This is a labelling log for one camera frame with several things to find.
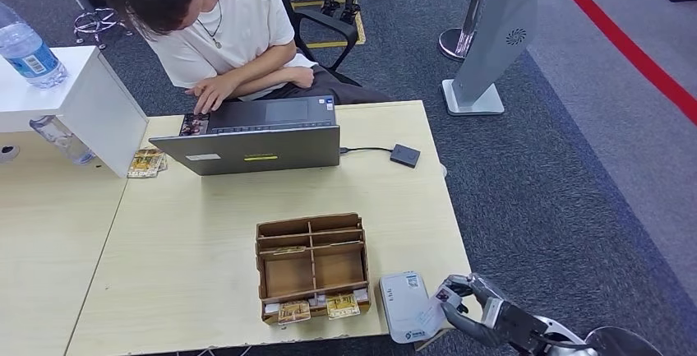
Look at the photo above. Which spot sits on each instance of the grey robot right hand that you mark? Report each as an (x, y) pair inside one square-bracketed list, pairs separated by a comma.
[(474, 331)]

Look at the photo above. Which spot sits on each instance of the person's right hand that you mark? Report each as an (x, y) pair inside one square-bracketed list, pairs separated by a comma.
[(302, 77)]

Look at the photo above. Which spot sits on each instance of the person's left hand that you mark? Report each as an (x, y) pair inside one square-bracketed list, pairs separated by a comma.
[(215, 89)]

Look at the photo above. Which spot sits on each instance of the white ID card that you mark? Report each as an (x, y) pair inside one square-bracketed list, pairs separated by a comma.
[(435, 315)]

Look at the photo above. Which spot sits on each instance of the person's left forearm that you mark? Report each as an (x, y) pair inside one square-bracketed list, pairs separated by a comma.
[(261, 67)]

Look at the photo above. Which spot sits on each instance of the person's right forearm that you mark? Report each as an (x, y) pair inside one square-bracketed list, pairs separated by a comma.
[(267, 84)]

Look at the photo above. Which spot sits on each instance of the white card reader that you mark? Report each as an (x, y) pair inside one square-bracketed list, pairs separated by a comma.
[(403, 304)]

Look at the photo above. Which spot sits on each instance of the person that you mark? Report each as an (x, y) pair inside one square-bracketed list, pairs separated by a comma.
[(245, 16)]

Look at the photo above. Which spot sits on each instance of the yellow floor tape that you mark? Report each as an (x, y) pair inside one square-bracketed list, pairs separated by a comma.
[(326, 44)]

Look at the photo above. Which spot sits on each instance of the black smartphone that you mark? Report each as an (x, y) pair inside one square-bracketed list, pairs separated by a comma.
[(195, 125)]

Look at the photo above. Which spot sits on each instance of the black office chair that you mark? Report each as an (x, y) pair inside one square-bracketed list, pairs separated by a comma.
[(326, 21)]

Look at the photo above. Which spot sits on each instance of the grey laptop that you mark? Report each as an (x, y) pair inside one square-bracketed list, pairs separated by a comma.
[(245, 152)]

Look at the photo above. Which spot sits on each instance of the small black USB device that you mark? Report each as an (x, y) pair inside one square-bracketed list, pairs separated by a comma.
[(405, 156)]

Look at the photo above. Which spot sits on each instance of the white desk shelf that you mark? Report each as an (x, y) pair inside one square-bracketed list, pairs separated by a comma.
[(81, 97)]

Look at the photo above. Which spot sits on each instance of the round glossy dark disc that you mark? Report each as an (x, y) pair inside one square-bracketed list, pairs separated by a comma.
[(621, 345)]

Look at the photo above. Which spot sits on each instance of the clear plastic bottle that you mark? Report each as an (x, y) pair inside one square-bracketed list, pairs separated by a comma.
[(62, 138)]

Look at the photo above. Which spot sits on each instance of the white round object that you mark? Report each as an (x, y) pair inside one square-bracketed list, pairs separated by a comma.
[(444, 171)]

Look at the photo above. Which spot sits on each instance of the brown cardboard organizer box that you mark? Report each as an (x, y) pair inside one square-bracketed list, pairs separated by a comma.
[(313, 269)]

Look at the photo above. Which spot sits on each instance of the water bottle blue label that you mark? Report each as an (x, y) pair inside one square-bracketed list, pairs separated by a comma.
[(30, 54)]

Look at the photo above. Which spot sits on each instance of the grey kiosk stand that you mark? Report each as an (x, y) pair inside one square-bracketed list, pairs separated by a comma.
[(490, 43)]

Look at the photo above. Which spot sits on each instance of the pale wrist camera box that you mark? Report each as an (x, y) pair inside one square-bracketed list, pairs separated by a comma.
[(492, 312)]

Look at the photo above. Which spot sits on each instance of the chrome stanchion post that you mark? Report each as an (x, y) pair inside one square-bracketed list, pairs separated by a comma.
[(456, 43)]

